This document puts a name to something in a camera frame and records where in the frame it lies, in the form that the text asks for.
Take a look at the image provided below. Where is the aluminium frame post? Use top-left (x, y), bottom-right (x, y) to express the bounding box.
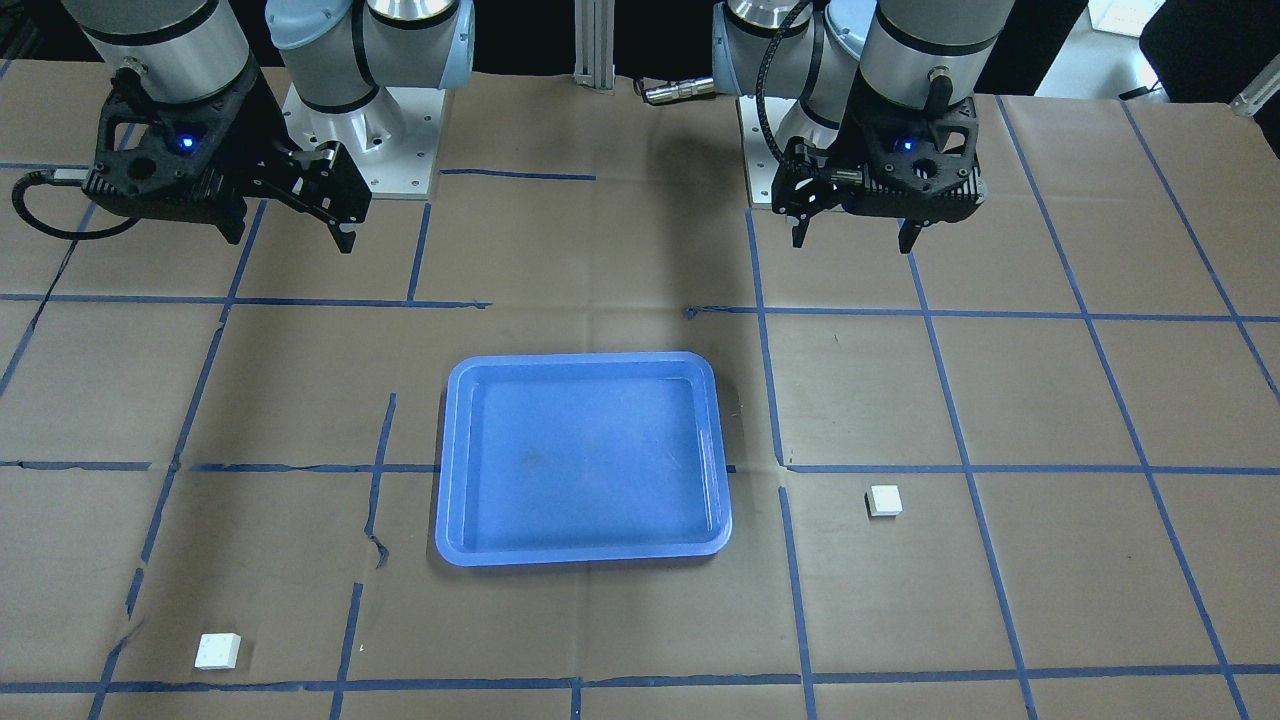
top-left (572, 0), bottom-right (616, 95)

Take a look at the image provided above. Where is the blue plastic tray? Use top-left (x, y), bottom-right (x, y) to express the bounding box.
top-left (435, 351), bottom-right (733, 568)

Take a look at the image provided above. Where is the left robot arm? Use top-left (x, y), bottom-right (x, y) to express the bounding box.
top-left (712, 1), bottom-right (1012, 254)

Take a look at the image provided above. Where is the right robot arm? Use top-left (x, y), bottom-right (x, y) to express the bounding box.
top-left (51, 1), bottom-right (475, 252)

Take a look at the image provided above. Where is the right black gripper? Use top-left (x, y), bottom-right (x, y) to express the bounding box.
top-left (83, 70), bottom-right (372, 254)

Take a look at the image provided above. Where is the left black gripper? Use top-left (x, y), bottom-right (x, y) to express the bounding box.
top-left (772, 97), bottom-right (986, 255)

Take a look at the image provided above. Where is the white block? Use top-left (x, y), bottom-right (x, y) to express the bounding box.
top-left (193, 632), bottom-right (243, 671)
top-left (864, 484), bottom-right (904, 518)

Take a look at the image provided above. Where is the silver cylinder connector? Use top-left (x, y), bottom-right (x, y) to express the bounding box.
top-left (640, 77), bottom-right (717, 106)

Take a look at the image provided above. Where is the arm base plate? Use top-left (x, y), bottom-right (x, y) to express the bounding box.
top-left (737, 96), bottom-right (778, 211)
top-left (283, 86), bottom-right (449, 200)

